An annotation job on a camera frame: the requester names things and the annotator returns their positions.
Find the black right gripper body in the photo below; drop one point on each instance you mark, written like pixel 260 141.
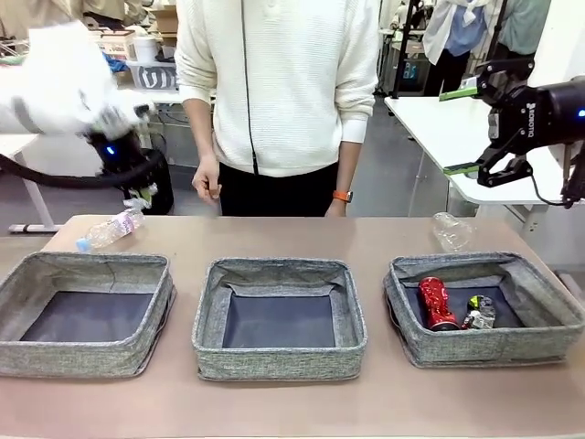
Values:
pixel 548 112

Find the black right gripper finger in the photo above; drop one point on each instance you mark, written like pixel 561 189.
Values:
pixel 503 167
pixel 503 75

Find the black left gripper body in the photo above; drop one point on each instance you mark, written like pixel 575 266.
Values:
pixel 116 155

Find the clear plastic cup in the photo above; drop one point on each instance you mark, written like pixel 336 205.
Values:
pixel 452 233

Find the crushed silver can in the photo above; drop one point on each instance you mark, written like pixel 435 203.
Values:
pixel 480 313

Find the crushed red can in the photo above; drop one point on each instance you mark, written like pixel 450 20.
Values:
pixel 436 302

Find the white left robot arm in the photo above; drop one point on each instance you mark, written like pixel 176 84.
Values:
pixel 59 78

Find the person's left forearm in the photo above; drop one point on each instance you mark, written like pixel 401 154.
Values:
pixel 351 164

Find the person's right forearm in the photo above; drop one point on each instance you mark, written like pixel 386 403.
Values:
pixel 201 132

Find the person's right hand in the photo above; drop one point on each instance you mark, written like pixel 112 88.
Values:
pixel 208 178

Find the person's left hand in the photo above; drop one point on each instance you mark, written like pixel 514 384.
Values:
pixel 337 209

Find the black backpack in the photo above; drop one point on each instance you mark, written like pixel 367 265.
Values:
pixel 162 196

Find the clear bottle with blue cap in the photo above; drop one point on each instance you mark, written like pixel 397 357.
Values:
pixel 112 228

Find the bystander in grey top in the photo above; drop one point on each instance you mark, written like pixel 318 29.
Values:
pixel 525 23

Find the bystander in white jacket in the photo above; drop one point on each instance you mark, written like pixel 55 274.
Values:
pixel 457 36

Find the large white table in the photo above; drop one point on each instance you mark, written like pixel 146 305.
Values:
pixel 448 128

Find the small white table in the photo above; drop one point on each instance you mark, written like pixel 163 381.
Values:
pixel 160 96

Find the clear plastic storage box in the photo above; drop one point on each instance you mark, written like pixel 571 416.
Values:
pixel 155 75

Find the blue cloth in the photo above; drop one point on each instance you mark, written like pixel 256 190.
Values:
pixel 116 64

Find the black stand pole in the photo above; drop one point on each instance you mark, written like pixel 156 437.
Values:
pixel 402 55

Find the white plastic crate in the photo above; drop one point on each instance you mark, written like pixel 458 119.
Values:
pixel 116 46

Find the black trousers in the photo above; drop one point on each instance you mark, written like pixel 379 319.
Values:
pixel 279 192

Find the cardboard box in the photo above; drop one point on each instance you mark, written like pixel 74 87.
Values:
pixel 166 20

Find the orange wrist watch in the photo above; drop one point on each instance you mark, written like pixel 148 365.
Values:
pixel 343 195

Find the grey fabric basket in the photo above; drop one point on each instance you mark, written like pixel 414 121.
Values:
pixel 279 361
pixel 480 347
pixel 91 352

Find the white knit sweater torso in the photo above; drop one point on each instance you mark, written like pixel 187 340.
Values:
pixel 292 82

